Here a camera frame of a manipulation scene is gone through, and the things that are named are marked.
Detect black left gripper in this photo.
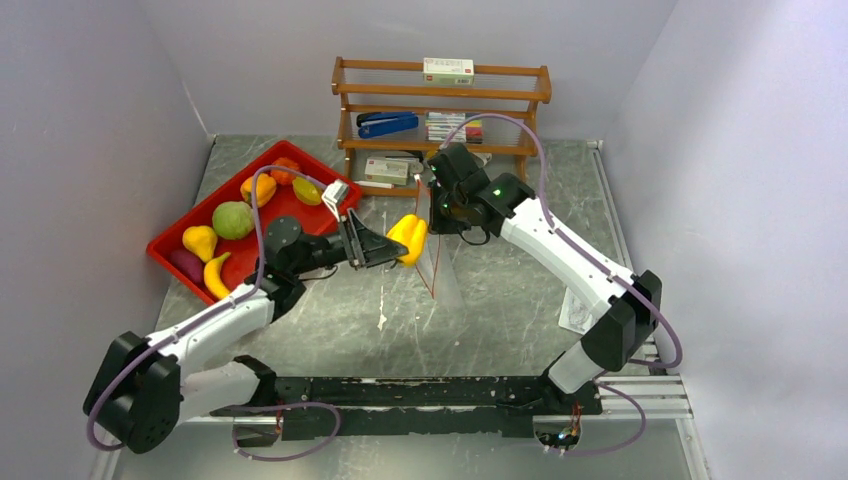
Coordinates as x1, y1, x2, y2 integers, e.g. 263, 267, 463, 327
291, 209, 408, 276

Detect clear zip top bag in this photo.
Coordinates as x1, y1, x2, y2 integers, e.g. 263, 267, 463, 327
381, 174, 465, 309

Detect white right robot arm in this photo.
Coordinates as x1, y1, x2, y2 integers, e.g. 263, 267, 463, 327
426, 144, 662, 414

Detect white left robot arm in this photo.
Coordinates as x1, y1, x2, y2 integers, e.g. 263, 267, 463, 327
83, 211, 428, 453

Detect pack of coloured markers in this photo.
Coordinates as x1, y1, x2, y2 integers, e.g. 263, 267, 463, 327
425, 111, 484, 144

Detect white staples box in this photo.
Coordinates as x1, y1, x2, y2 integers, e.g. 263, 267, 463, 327
364, 157, 410, 186

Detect yellow green mango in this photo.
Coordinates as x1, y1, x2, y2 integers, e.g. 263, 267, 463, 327
291, 176, 323, 206

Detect wooden three-tier shelf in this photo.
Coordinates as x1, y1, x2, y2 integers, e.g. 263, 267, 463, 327
331, 57, 553, 179

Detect orange red pepper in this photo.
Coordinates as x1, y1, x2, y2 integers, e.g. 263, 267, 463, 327
269, 157, 301, 186

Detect yellow orange bell pepper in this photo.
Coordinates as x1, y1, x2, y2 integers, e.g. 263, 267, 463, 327
240, 173, 278, 208

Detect blue stapler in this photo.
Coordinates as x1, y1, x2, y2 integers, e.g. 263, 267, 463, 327
355, 111, 419, 139

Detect white box on top shelf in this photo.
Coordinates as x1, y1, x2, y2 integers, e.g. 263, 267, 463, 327
422, 57, 475, 86

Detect green round cabbage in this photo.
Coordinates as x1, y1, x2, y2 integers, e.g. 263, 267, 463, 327
212, 201, 255, 240

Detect red plastic tray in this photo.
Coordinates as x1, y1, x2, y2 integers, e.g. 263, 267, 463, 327
146, 139, 363, 306

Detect yellow banana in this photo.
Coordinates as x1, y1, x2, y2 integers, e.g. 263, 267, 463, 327
203, 252, 231, 300

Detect yellow pear squash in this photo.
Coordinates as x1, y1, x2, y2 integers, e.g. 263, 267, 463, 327
182, 225, 218, 263

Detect purple eggplant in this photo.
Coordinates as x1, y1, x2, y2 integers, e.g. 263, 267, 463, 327
167, 248, 205, 285

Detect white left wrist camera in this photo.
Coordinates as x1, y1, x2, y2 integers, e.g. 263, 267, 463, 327
321, 179, 349, 221

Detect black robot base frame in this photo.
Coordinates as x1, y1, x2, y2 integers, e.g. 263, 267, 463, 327
212, 356, 602, 440

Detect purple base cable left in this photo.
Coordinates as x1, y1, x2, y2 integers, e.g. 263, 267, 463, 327
211, 400, 342, 464

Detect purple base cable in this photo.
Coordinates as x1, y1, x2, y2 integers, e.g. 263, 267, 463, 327
543, 380, 649, 460
211, 400, 342, 464

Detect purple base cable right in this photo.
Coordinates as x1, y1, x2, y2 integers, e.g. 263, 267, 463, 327
543, 380, 649, 460

